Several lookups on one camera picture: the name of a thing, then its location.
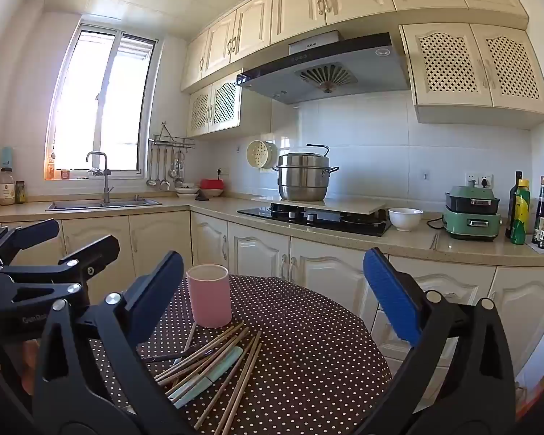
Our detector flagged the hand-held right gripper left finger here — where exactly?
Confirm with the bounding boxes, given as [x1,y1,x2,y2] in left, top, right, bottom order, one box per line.
[32,250,195,435]

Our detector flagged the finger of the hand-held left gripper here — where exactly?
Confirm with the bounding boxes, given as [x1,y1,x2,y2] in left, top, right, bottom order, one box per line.
[0,235,121,305]
[0,218,61,266]

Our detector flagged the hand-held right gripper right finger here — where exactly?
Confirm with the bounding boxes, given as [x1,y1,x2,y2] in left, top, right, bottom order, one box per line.
[363,248,515,435]

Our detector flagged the pink cup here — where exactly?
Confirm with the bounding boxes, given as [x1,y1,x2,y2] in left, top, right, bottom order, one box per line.
[186,264,233,328]

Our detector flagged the bunch of wooden chopsticks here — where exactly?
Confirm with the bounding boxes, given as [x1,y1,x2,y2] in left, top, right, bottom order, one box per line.
[154,322,264,435]

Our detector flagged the mint green handled utensil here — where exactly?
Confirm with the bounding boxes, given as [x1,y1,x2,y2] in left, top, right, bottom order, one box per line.
[170,372,221,409]
[168,347,244,397]

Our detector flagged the person's left hand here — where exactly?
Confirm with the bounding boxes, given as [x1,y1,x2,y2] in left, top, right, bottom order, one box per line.
[20,341,41,396]

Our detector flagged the stainless steel sink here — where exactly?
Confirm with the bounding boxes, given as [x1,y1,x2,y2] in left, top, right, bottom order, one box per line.
[45,197,162,211]

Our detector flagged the clear bottle white label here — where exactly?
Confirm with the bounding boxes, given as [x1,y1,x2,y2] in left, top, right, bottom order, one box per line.
[0,167,16,206]

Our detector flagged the white bowl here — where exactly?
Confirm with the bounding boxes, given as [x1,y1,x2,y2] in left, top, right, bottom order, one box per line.
[388,207,424,232]

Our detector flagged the metal faucet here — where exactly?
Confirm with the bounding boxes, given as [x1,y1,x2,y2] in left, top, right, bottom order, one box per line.
[86,151,114,204]

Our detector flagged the hanging metal ladle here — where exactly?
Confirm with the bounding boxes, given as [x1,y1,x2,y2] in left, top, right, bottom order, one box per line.
[158,147,171,191]
[146,147,158,187]

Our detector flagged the beige stone countertop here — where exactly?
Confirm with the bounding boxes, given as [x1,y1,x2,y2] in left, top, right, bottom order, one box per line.
[0,192,544,268]

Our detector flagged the cream lower kitchen cabinets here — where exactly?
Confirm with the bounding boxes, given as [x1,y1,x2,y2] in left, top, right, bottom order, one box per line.
[0,211,544,381]

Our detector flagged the cream kitchen cabinets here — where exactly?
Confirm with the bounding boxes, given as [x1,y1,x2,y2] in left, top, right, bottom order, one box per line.
[180,0,531,94]
[0,211,544,381]

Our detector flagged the green electric cooker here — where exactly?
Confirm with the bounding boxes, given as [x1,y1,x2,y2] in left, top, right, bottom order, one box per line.
[442,185,502,241]

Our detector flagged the brown polka dot tablecloth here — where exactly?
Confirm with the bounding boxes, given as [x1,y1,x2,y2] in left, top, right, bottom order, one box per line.
[88,274,393,435]

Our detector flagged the black glass gas stove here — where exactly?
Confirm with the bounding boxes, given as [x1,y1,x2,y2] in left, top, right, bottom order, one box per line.
[236,204,392,237]

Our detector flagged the stainless steel steamer pot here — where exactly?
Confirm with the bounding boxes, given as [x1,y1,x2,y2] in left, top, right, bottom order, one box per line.
[271,144,340,202]

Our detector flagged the dark olive oil bottle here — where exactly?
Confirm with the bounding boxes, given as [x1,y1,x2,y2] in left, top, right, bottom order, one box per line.
[506,171,524,240]

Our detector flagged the sliding window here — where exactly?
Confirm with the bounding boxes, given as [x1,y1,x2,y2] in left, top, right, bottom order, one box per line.
[45,20,159,182]

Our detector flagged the yellow green bottle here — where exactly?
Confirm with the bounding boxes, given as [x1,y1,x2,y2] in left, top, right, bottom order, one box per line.
[510,179,532,246]

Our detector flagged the cream perforated steamer plate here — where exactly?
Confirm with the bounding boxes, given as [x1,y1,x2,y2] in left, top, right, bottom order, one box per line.
[246,140,278,172]

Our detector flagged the dark sauce bottle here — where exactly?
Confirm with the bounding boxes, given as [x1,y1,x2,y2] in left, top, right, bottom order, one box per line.
[532,176,544,243]

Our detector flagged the cream lattice door cabinet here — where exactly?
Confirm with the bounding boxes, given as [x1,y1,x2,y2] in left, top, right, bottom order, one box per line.
[399,22,544,130]
[187,70,273,139]

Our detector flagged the grey range hood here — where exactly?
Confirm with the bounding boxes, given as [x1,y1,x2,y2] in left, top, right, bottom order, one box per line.
[236,31,411,105]

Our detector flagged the cream upper kitchen cabinets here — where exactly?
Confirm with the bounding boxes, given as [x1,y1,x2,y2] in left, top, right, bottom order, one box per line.
[180,0,531,94]

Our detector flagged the metal wall rack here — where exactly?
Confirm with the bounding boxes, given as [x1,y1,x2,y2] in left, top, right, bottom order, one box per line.
[148,122,195,149]

